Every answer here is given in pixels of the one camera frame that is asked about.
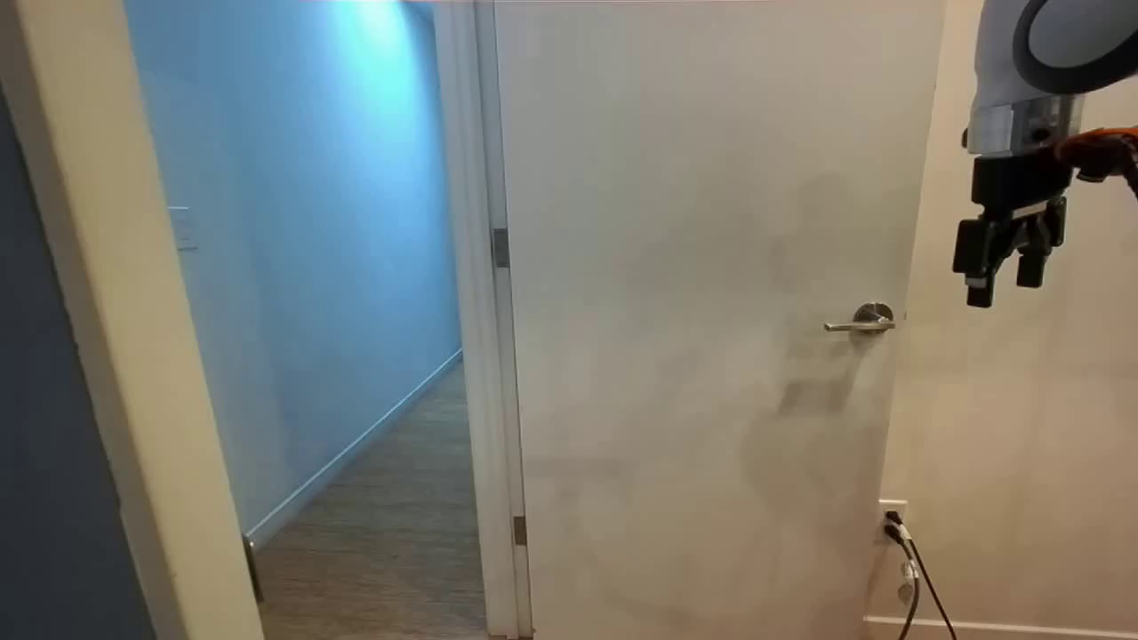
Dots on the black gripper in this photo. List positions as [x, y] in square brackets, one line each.
[1020, 185]

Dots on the white interior door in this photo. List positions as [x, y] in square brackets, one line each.
[688, 237]

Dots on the metal door hinge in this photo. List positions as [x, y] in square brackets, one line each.
[521, 531]
[499, 248]

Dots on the white room baseboard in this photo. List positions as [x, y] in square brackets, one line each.
[1008, 626]

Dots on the white hallway baseboard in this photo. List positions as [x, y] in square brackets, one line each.
[359, 447]

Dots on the metal strike plate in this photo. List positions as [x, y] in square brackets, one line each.
[253, 570]

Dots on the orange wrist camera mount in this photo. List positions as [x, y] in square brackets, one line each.
[1098, 149]

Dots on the white wall power outlet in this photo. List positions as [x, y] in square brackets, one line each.
[896, 507]

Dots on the white wall light switch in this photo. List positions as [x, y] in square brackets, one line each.
[188, 229]

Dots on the cream door frame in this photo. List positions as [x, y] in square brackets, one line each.
[118, 306]

